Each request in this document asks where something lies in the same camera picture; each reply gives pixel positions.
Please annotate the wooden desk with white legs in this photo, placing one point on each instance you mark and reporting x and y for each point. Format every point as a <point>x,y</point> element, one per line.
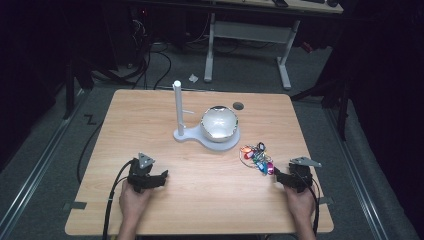
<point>253,32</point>

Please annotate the person's right hand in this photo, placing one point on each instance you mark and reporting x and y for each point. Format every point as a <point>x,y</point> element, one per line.
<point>301,206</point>

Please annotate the person's left hand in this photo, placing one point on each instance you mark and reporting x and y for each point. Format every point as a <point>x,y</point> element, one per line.
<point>132,203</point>

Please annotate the black metal stand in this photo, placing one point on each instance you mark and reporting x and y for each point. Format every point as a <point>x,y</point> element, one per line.
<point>343,100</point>
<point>69,90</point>

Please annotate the white stand with pole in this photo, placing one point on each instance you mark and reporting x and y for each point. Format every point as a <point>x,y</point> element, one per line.
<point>179,110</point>

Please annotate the crumpled white paper scrap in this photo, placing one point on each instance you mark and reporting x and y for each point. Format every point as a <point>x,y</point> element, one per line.
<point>193,78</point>

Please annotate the grey tape strip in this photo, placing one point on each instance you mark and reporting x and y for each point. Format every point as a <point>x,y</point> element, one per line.
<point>76,205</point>
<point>326,200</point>

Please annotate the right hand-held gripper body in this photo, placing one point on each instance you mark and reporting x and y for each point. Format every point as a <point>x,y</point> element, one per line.
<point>301,173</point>

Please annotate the black round table grommet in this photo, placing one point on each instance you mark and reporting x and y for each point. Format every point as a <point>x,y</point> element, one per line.
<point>238,106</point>

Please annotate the metal floor rail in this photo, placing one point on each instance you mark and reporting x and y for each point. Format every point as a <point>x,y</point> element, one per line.
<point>36,166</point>
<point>358,173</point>

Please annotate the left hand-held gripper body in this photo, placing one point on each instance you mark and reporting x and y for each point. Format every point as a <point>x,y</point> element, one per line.
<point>139,171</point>

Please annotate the shiny silver metal bowl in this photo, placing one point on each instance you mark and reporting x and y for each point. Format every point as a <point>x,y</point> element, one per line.
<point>220,124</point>

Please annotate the bunch of keys with colourful tags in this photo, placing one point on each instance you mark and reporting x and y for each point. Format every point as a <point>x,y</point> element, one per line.
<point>258,156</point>

